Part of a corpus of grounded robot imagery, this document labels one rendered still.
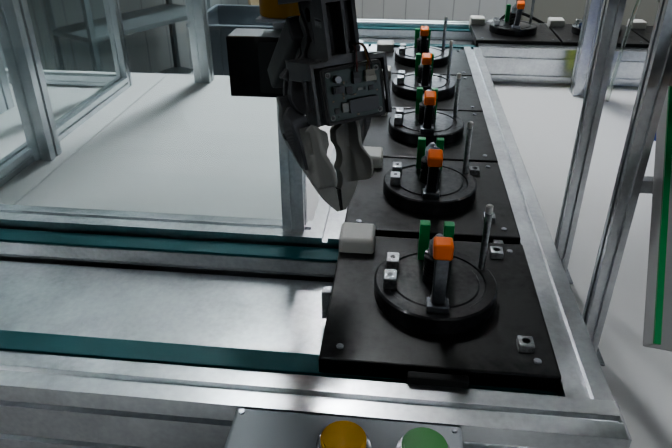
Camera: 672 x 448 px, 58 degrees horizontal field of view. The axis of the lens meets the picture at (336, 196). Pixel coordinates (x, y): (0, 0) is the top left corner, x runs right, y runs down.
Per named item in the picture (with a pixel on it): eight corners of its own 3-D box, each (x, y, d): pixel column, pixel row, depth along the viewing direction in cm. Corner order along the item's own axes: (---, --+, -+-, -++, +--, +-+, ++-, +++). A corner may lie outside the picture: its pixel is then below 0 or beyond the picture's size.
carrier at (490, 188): (518, 250, 82) (533, 167, 76) (342, 240, 85) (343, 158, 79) (496, 172, 104) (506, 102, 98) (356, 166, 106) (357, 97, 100)
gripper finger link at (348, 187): (360, 222, 56) (348, 124, 53) (335, 206, 61) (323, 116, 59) (390, 214, 57) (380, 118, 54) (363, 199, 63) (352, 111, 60)
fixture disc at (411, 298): (503, 338, 64) (505, 324, 63) (370, 329, 65) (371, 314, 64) (488, 263, 76) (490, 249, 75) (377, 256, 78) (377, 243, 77)
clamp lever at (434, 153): (438, 195, 86) (443, 159, 81) (424, 195, 87) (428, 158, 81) (438, 176, 89) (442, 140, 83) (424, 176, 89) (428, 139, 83)
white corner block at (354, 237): (373, 267, 79) (374, 240, 77) (338, 265, 79) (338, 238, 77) (375, 247, 83) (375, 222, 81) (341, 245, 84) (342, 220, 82)
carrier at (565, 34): (649, 51, 172) (660, 5, 166) (561, 49, 174) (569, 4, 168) (623, 31, 193) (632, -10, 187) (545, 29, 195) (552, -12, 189)
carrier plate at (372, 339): (558, 392, 60) (562, 376, 59) (318, 373, 62) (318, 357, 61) (520, 256, 81) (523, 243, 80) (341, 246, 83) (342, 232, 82)
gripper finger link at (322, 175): (329, 230, 55) (315, 131, 52) (307, 214, 60) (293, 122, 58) (360, 222, 56) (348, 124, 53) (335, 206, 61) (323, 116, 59)
